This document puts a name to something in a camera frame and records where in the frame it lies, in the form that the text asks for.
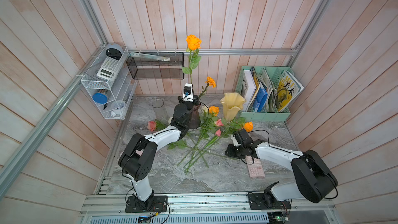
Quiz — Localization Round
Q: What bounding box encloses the round grey speaker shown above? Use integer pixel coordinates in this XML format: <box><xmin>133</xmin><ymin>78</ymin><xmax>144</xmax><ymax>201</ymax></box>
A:
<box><xmin>105</xmin><ymin>44</ymin><xmax>123</xmax><ymax>60</ymax></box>

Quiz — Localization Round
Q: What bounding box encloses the orange carnation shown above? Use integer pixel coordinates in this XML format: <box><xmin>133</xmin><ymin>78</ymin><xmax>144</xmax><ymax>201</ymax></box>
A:
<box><xmin>198</xmin><ymin>77</ymin><xmax>217</xmax><ymax>100</ymax></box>

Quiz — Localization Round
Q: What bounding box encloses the clear glass vase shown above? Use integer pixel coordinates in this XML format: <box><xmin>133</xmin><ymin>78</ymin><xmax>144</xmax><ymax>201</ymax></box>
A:
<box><xmin>152</xmin><ymin>99</ymin><xmax>169</xmax><ymax>123</ymax></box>

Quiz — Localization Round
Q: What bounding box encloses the blue lidded jar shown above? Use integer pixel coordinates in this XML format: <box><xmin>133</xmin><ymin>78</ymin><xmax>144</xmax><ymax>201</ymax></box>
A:
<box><xmin>92</xmin><ymin>89</ymin><xmax>108</xmax><ymax>104</ymax></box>

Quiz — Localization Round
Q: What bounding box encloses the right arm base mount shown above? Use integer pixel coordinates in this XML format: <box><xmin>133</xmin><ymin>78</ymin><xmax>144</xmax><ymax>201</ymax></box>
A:
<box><xmin>247</xmin><ymin>181</ymin><xmax>291</xmax><ymax>211</ymax></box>

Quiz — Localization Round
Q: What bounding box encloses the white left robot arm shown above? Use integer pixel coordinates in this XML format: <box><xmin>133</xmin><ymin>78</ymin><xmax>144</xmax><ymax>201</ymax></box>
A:
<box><xmin>118</xmin><ymin>84</ymin><xmax>199</xmax><ymax>203</ymax></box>

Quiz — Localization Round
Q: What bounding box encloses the white mug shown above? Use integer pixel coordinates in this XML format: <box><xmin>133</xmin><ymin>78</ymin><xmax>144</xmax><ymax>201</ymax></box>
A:
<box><xmin>110</xmin><ymin>100</ymin><xmax>126</xmax><ymax>118</ymax></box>

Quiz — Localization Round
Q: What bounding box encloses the orange rose large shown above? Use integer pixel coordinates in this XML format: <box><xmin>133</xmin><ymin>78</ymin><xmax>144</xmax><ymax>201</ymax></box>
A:
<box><xmin>176</xmin><ymin>105</ymin><xmax>221</xmax><ymax>174</ymax></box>

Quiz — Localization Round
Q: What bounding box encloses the yellow cover magazine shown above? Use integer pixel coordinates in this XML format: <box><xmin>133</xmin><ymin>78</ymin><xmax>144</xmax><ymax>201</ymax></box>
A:
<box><xmin>275</xmin><ymin>70</ymin><xmax>304</xmax><ymax>113</ymax></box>

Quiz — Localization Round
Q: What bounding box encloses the mint green file organizer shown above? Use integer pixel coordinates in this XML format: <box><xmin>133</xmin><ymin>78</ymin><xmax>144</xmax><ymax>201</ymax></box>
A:
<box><xmin>235</xmin><ymin>66</ymin><xmax>294</xmax><ymax>122</ymax></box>

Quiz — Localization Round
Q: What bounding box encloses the pink rose left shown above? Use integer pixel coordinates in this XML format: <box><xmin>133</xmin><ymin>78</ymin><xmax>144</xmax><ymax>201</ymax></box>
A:
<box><xmin>147</xmin><ymin>120</ymin><xmax>167</xmax><ymax>132</ymax></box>

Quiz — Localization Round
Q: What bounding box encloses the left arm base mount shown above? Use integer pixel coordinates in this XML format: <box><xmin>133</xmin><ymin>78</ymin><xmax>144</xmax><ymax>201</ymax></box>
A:
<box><xmin>125</xmin><ymin>196</ymin><xmax>168</xmax><ymax>213</ymax></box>

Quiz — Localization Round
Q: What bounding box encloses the white book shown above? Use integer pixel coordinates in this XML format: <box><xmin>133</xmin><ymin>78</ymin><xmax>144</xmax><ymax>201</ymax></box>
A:
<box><xmin>241</xmin><ymin>69</ymin><xmax>257</xmax><ymax>112</ymax></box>

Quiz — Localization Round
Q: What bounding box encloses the white wire wall shelf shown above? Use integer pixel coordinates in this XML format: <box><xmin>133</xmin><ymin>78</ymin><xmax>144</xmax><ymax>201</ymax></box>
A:
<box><xmin>81</xmin><ymin>46</ymin><xmax>137</xmax><ymax>120</ymax></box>

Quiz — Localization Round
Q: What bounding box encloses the dark purple glass vase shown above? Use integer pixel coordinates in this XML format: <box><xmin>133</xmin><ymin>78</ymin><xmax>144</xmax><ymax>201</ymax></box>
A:
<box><xmin>188</xmin><ymin>104</ymin><xmax>201</xmax><ymax>130</ymax></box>

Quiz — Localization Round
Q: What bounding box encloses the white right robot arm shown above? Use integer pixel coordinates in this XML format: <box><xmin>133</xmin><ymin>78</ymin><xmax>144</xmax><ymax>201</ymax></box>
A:
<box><xmin>225</xmin><ymin>129</ymin><xmax>339</xmax><ymax>208</ymax></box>

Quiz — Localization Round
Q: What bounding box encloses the yellow ruffled vase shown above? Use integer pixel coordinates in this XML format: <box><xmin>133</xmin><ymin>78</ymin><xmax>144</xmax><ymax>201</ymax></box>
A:
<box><xmin>220</xmin><ymin>92</ymin><xmax>246</xmax><ymax>122</ymax></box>

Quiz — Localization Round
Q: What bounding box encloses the black mesh wall basket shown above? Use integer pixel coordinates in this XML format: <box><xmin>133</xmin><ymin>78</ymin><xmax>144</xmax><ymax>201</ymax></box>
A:
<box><xmin>126</xmin><ymin>51</ymin><xmax>184</xmax><ymax>80</ymax></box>

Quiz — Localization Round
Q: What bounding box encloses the blue folder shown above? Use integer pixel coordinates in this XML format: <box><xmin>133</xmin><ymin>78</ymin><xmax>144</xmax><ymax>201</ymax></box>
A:
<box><xmin>253</xmin><ymin>83</ymin><xmax>268</xmax><ymax>113</ymax></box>

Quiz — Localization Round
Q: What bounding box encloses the white desk calculator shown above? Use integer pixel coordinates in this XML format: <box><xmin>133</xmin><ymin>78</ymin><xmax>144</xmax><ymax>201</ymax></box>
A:
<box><xmin>96</xmin><ymin>57</ymin><xmax>122</xmax><ymax>81</ymax></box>

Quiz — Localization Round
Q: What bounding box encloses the pink rose centre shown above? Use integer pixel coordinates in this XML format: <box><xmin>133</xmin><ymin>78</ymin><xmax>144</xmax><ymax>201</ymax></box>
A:
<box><xmin>184</xmin><ymin>117</ymin><xmax>224</xmax><ymax>174</ymax></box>

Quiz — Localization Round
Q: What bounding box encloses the pink calculator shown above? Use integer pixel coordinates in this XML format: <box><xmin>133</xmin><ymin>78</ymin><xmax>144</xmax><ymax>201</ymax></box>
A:
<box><xmin>246</xmin><ymin>156</ymin><xmax>265</xmax><ymax>178</ymax></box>

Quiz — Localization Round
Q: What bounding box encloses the pink rose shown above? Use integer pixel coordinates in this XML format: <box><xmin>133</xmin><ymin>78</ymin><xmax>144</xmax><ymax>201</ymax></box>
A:
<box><xmin>184</xmin><ymin>117</ymin><xmax>224</xmax><ymax>174</ymax></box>
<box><xmin>147</xmin><ymin>120</ymin><xmax>167</xmax><ymax>132</ymax></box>

